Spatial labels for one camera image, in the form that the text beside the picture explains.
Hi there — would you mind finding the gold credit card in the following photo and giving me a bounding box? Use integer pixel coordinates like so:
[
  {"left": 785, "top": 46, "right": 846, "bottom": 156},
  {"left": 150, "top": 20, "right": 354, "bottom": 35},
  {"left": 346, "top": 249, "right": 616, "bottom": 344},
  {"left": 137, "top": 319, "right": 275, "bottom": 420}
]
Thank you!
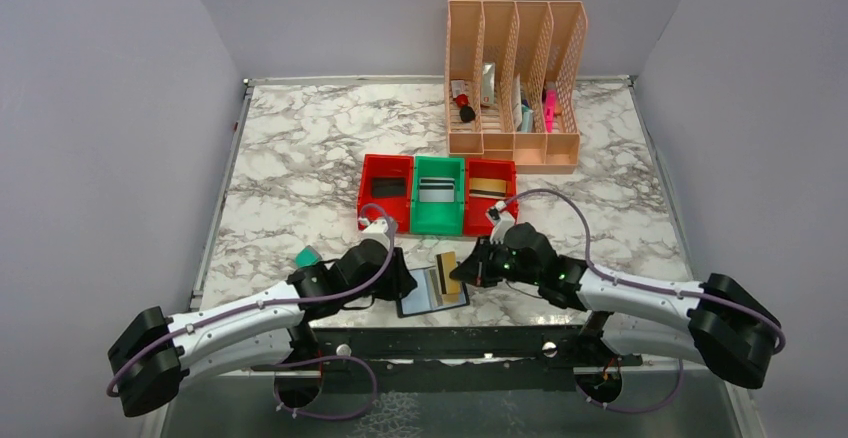
[
  {"left": 425, "top": 267, "right": 463, "bottom": 308},
  {"left": 436, "top": 251, "right": 462, "bottom": 298}
]

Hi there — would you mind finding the black leather card holder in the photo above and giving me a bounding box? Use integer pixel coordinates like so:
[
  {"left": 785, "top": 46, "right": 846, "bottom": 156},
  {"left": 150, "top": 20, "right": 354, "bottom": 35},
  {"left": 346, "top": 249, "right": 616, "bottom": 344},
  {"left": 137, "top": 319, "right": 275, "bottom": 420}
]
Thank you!
[{"left": 395, "top": 267, "right": 470, "bottom": 318}]

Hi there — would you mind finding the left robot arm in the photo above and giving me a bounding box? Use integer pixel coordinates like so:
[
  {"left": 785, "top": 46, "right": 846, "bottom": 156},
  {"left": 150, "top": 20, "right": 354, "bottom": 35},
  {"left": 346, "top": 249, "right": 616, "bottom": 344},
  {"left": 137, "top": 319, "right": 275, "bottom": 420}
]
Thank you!
[{"left": 107, "top": 239, "right": 417, "bottom": 417}]

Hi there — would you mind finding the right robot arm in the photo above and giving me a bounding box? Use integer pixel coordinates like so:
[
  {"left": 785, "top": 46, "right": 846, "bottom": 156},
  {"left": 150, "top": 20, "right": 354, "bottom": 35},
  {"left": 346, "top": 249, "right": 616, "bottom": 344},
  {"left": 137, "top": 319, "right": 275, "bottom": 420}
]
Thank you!
[{"left": 450, "top": 224, "right": 780, "bottom": 389}]

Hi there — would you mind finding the gold card in bin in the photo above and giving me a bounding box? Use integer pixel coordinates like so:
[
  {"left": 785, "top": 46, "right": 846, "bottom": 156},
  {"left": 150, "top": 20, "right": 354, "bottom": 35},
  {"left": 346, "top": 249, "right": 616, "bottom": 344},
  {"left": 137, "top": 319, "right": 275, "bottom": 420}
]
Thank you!
[{"left": 468, "top": 177, "right": 509, "bottom": 200}]

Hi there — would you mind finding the black card in bin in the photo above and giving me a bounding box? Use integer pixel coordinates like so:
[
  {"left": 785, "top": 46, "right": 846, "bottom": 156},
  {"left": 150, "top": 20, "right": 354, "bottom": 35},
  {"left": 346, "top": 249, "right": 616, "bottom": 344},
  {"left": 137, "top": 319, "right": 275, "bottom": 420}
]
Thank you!
[{"left": 370, "top": 177, "right": 407, "bottom": 199}]

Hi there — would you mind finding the silver striped card in bin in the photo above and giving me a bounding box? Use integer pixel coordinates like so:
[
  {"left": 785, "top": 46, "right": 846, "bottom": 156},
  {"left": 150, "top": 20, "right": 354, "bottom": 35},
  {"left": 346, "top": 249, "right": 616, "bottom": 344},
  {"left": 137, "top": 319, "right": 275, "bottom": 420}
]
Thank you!
[{"left": 417, "top": 177, "right": 456, "bottom": 203}]

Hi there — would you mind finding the right red plastic bin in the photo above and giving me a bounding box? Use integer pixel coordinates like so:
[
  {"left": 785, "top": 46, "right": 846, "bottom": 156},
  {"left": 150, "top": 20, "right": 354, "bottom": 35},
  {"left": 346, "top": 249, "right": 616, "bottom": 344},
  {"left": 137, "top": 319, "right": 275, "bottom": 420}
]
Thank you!
[{"left": 463, "top": 159, "right": 517, "bottom": 236}]

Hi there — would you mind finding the red plastic bin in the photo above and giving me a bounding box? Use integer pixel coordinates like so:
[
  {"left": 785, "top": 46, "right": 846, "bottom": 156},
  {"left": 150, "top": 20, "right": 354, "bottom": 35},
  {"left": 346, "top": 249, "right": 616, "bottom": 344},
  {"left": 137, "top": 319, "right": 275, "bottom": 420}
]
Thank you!
[
  {"left": 356, "top": 154, "right": 414, "bottom": 233},
  {"left": 463, "top": 159, "right": 517, "bottom": 236}
]

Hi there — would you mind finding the small green eraser block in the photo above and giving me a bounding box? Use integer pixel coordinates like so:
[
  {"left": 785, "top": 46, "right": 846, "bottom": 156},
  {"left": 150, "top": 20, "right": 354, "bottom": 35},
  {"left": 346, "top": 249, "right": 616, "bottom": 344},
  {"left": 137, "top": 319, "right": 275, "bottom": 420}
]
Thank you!
[{"left": 294, "top": 246, "right": 323, "bottom": 268}]

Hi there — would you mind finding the green plastic bin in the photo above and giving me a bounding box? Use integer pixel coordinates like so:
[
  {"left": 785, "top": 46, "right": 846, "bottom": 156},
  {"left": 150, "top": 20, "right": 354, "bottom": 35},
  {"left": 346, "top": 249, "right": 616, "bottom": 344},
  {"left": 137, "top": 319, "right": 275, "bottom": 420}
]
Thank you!
[{"left": 410, "top": 156, "right": 466, "bottom": 236}]

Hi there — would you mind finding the left red plastic bin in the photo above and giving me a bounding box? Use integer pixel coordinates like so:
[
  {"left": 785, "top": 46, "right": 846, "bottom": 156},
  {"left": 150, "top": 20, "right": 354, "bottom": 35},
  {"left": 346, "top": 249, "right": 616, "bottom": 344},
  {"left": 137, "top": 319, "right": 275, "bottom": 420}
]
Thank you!
[{"left": 356, "top": 154, "right": 414, "bottom": 233}]

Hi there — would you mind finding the light blue glue stick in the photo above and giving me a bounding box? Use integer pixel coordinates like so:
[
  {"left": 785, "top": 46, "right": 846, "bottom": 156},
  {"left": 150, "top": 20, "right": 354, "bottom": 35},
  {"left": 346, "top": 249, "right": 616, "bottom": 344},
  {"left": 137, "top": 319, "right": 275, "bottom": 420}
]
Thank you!
[{"left": 519, "top": 105, "right": 534, "bottom": 133}]

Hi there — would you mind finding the black round cap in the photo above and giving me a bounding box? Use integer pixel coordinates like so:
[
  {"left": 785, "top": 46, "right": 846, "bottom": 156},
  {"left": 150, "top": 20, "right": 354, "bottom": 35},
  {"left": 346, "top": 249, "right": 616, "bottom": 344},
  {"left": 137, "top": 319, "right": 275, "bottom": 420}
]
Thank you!
[{"left": 459, "top": 105, "right": 476, "bottom": 123}]

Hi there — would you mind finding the pink highlighter pen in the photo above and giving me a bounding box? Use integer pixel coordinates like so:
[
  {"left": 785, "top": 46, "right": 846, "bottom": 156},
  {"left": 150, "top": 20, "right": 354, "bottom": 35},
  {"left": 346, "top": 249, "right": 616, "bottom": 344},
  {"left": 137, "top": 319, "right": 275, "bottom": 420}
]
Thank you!
[{"left": 543, "top": 89, "right": 558, "bottom": 133}]

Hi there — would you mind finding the red round cap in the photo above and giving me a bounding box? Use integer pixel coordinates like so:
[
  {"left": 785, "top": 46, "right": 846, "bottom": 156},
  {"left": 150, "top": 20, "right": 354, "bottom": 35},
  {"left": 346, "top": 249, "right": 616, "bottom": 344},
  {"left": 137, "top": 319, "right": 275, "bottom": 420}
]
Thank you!
[{"left": 454, "top": 94, "right": 469, "bottom": 108}]

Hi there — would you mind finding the peach plastic file organizer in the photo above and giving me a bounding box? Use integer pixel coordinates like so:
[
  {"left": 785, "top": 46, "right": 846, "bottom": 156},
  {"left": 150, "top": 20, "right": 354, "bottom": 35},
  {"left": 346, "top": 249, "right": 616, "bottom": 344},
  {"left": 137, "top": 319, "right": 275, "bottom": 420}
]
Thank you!
[{"left": 444, "top": 0, "right": 588, "bottom": 174}]

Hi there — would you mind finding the grey white tube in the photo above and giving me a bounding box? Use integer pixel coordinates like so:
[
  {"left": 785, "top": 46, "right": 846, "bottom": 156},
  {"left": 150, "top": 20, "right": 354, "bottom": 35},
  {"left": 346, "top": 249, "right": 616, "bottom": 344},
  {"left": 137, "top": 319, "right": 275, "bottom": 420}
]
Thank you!
[{"left": 480, "top": 62, "right": 496, "bottom": 107}]

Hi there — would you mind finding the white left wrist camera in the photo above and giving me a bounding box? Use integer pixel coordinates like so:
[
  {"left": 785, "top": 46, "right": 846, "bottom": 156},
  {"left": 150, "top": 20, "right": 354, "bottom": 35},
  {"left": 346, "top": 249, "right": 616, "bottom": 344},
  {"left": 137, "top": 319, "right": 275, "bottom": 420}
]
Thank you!
[{"left": 362, "top": 218, "right": 394, "bottom": 249}]

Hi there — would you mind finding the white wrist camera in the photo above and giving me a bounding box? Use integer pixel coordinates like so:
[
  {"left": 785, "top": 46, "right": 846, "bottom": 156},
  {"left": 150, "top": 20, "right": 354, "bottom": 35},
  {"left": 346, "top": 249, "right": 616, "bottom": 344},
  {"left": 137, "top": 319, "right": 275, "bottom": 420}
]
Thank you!
[
  {"left": 362, "top": 218, "right": 394, "bottom": 249},
  {"left": 486, "top": 204, "right": 516, "bottom": 243}
]

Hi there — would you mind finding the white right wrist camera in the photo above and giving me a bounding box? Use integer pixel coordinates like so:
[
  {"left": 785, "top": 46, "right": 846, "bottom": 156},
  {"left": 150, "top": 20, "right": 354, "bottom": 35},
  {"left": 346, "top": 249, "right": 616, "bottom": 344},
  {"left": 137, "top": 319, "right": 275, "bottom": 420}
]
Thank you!
[{"left": 486, "top": 204, "right": 516, "bottom": 243}]

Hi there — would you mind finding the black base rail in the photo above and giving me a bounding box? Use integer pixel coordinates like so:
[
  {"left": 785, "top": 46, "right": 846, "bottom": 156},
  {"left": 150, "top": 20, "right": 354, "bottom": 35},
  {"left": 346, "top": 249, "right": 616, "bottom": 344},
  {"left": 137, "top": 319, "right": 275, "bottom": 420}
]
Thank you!
[{"left": 259, "top": 325, "right": 642, "bottom": 398}]

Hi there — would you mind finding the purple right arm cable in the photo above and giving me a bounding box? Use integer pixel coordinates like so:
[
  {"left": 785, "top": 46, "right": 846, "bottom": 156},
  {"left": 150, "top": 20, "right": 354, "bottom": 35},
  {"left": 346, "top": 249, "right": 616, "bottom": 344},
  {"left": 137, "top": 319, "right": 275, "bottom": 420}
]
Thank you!
[{"left": 488, "top": 189, "right": 788, "bottom": 416}]

